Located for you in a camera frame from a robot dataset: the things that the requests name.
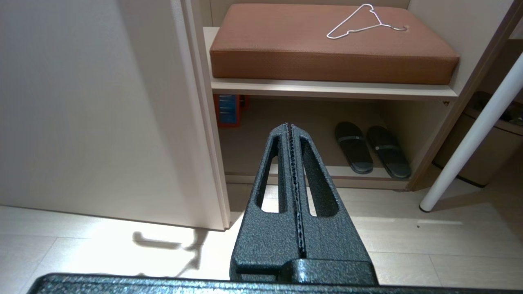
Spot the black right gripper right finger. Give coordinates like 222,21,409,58
288,124,378,284

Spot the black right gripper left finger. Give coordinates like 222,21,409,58
230,124,305,282

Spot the beige room door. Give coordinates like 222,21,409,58
0,0,230,232

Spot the black slipper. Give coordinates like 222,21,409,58
334,121,373,174
367,125,412,179

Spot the orange and blue box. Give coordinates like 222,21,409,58
213,94,249,128

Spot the beige wooden bench shelf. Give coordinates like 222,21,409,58
180,0,523,192

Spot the white table leg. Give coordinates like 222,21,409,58
419,53,523,213

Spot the beige trash bin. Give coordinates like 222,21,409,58
432,91,523,187

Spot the brown leather bench cushion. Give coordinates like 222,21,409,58
210,3,459,85

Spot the white wire clothes hanger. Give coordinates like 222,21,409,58
326,4,408,40

